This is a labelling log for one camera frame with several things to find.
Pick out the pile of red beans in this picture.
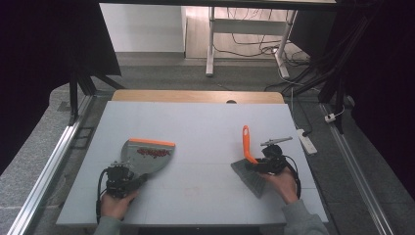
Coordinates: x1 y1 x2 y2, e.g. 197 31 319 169
136 147 172 160

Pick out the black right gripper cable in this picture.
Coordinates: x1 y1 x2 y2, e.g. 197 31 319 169
284 156 302 200

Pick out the white foam board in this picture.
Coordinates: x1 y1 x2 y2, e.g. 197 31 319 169
56 100 329 227

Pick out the tangle of floor cables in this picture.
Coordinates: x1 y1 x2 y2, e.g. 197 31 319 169
213 8 311 68

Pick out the person's right hand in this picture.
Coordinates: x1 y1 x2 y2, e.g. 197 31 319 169
259 166 300 206

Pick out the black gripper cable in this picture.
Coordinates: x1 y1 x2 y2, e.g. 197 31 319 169
95 166 112 225
284 156 302 200

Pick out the white desk frame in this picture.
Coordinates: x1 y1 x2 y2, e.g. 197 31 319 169
205 6 299 79

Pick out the grey brush with orange handle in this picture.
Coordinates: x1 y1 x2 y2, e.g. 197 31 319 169
230 124 267 199

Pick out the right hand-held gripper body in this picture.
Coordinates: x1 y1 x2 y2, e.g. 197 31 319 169
259 136 294 175

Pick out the white panel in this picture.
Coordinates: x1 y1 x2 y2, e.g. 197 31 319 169
99 3 188 53

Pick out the white power strip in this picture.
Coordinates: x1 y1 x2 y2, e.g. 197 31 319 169
296 128 318 156

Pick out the dark curtain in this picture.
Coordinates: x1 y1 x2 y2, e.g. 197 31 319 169
336 0 415 204
0 0 122 175

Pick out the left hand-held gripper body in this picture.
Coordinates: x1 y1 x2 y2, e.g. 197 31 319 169
104 161 139 199

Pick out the grey dustpan with orange edge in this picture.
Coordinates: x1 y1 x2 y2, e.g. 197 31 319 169
120 137 176 184

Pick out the aluminium rail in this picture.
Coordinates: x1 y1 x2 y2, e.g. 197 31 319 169
8 94 94 235
319 102 395 235

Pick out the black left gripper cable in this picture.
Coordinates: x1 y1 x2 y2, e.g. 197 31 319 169
95 166 112 225

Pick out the wooden table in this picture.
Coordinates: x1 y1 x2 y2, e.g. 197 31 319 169
111 90 286 105

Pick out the person's left hand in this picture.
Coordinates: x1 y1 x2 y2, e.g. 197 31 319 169
100 190 140 220

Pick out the black metal stand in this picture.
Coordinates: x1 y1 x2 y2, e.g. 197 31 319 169
317 62 347 135
68 63 126 127

